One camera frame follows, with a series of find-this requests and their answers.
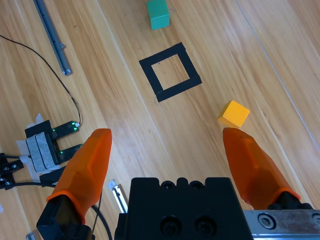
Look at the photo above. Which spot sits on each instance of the black tape square outline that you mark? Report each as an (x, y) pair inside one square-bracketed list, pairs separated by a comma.
[(151, 77)]

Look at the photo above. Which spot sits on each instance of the short aluminium rail piece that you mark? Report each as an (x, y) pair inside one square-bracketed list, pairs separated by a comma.
[(120, 200)]

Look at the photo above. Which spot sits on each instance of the long grey aluminium rail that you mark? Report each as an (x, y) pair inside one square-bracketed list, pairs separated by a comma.
[(53, 37)]

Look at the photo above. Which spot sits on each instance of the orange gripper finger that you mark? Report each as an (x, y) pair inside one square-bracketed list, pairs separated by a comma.
[(85, 170), (252, 170)]

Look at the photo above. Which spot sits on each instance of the green cube block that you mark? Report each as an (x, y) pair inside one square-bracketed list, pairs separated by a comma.
[(158, 15)]

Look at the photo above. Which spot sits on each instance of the grey wrapped sensor block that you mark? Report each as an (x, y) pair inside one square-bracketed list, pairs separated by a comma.
[(40, 152)]

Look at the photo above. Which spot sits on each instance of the black sensor with green LEDs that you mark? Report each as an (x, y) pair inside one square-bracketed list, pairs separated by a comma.
[(22, 146)]

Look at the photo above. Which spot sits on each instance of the yellow cube block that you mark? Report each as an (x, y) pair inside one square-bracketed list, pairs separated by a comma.
[(236, 113)]

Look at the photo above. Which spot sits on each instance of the black fork sensor green lights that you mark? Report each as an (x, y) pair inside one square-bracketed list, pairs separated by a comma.
[(66, 127)]

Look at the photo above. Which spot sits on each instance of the black tape strip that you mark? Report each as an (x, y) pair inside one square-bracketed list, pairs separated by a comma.
[(51, 176)]

